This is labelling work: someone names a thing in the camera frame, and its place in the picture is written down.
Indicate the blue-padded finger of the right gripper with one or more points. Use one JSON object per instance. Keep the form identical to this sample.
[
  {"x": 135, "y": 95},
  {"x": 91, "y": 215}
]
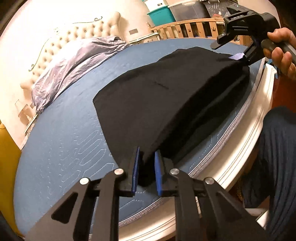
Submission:
[{"x": 238, "y": 56}]

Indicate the black pants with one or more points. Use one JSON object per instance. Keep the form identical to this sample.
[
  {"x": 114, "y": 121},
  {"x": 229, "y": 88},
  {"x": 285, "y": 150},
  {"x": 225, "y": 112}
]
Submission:
[{"x": 170, "y": 106}]

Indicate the white nightstand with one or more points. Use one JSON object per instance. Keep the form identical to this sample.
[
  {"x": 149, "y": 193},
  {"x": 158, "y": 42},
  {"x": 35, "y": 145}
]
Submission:
[{"x": 147, "y": 38}]

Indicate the lavender satin blanket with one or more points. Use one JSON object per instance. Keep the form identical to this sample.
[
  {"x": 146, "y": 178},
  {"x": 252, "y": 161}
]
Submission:
[{"x": 71, "y": 63}]

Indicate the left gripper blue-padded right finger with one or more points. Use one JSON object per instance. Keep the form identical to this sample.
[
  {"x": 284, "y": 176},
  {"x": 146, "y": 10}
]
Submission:
[{"x": 164, "y": 180}]

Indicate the bedside table lamp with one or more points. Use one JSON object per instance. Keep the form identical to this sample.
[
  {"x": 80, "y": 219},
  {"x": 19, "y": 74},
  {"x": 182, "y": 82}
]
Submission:
[{"x": 24, "y": 111}]

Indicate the teal storage bin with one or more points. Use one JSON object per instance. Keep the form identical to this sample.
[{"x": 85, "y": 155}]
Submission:
[{"x": 161, "y": 16}]

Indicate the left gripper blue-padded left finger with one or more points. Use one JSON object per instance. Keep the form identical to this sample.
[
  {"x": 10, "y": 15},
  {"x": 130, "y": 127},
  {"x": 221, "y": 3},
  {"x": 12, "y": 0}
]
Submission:
[{"x": 128, "y": 181}]

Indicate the person's right hand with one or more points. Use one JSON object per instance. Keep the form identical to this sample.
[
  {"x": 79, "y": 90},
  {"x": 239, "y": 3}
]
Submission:
[{"x": 282, "y": 60}]

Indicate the white storage box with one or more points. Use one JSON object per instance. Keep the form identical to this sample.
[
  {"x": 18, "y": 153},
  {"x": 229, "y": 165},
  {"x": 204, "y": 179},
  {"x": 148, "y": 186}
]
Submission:
[{"x": 155, "y": 4}]

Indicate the clear plastic storage bin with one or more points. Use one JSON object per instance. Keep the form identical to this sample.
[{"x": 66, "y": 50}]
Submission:
[{"x": 188, "y": 10}]

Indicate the blue quilted mattress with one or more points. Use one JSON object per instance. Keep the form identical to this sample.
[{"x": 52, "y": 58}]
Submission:
[{"x": 67, "y": 142}]

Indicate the wooden crib rail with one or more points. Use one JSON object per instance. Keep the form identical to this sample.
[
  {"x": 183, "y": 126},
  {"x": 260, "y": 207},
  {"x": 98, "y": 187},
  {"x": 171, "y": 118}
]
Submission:
[{"x": 207, "y": 28}]

